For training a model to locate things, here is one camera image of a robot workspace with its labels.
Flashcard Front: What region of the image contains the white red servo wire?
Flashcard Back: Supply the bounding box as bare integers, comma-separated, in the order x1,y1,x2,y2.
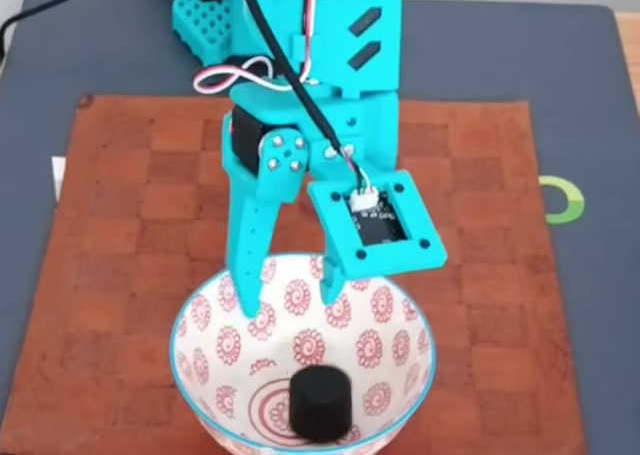
193,0,361,95

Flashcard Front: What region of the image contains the brown checkered wooden board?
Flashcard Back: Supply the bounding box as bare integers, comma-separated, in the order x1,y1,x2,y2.
0,93,587,455

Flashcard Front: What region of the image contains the white bowl with red flowers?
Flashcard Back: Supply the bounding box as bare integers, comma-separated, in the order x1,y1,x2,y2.
168,252,437,455

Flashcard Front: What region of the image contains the black camera cable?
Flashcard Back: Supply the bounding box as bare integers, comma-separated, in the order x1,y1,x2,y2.
236,0,374,196

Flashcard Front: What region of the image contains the black cylinder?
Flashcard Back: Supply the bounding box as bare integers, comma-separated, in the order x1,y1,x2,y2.
288,366,354,444

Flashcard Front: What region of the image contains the white paper slip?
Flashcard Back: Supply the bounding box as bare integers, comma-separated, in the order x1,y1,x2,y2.
51,157,67,201

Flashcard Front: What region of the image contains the teal camera mount with board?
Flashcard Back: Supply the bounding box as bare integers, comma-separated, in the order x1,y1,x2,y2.
306,169,448,280

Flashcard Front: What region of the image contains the dark grey desk mat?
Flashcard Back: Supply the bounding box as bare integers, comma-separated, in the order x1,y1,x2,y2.
0,0,640,455

